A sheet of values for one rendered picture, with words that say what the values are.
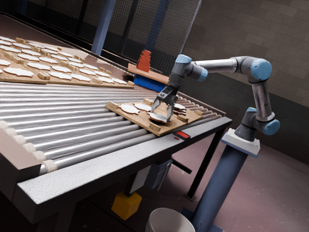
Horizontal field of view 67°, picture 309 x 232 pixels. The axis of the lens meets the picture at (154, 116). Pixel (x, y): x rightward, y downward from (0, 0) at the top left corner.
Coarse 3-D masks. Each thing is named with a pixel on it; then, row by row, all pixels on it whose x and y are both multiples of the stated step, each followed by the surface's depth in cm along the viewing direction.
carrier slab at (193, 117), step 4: (152, 100) 175; (160, 104) 171; (164, 104) 176; (160, 108) 161; (164, 108) 164; (188, 112) 180; (192, 112) 185; (176, 116) 154; (188, 116) 167; (192, 116) 171; (196, 116) 176; (200, 116) 181; (192, 120) 161; (196, 120) 170; (188, 124) 151
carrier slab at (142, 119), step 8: (128, 104) 141; (144, 104) 154; (120, 112) 121; (144, 112) 137; (160, 112) 150; (136, 120) 118; (144, 120) 123; (152, 120) 128; (176, 120) 146; (144, 128) 116; (168, 128) 124; (176, 128) 133
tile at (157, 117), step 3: (147, 114) 127; (150, 114) 126; (153, 114) 128; (156, 114) 131; (159, 114) 133; (150, 117) 123; (153, 117) 122; (156, 117) 124; (159, 117) 126; (162, 117) 129; (165, 117) 131; (156, 120) 122; (159, 120) 122; (162, 120) 124; (165, 120) 125; (165, 123) 123
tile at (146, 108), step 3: (135, 105) 140; (138, 105) 143; (141, 105) 145; (144, 105) 148; (147, 105) 150; (138, 108) 138; (141, 108) 139; (144, 108) 142; (147, 108) 144; (150, 108) 147; (147, 111) 139
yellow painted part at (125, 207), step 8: (128, 184) 97; (120, 192) 99; (128, 192) 97; (120, 200) 96; (128, 200) 96; (136, 200) 97; (112, 208) 98; (120, 208) 96; (128, 208) 94; (136, 208) 100; (120, 216) 96; (128, 216) 97
